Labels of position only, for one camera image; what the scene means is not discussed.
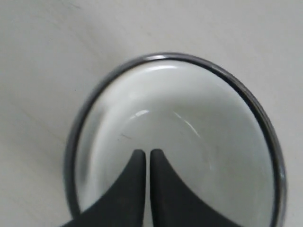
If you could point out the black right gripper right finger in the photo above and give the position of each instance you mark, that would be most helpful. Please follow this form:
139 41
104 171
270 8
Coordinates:
173 204

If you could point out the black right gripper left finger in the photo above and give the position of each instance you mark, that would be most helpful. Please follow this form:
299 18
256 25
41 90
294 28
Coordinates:
123 203

